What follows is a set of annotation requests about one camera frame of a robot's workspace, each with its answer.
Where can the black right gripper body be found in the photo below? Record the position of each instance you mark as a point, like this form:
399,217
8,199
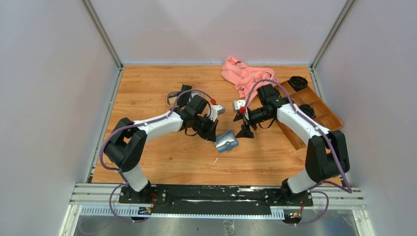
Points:
255,116

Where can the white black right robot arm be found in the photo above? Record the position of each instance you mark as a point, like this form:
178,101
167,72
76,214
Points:
326,155

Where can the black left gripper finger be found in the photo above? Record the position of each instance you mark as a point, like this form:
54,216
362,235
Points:
213,127
204,133

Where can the beige oval tray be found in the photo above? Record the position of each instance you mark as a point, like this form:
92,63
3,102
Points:
172,98

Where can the pink cloth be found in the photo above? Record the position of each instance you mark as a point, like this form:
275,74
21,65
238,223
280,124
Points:
244,77

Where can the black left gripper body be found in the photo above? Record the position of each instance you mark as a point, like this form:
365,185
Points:
199,120

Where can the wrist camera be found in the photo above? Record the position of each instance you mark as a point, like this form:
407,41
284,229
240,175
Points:
239,106
215,111

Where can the wooden compartment organizer tray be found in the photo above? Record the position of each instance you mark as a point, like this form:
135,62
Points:
311,104

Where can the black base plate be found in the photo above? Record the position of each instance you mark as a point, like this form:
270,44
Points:
214,199

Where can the black credit card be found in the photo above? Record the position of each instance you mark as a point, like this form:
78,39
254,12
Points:
184,95

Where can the rolled tie orange pattern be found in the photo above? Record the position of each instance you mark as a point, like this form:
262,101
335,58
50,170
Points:
298,83

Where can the aluminium frame rail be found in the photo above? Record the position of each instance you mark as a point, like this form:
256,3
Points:
100,199

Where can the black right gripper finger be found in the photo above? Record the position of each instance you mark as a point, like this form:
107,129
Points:
239,117
245,132

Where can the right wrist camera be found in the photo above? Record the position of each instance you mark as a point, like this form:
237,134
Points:
239,106

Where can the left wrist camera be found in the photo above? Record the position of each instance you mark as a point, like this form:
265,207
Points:
215,111

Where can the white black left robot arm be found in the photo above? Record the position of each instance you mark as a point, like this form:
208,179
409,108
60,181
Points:
124,147

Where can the teal leather card holder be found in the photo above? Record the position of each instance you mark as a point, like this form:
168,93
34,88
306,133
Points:
226,141

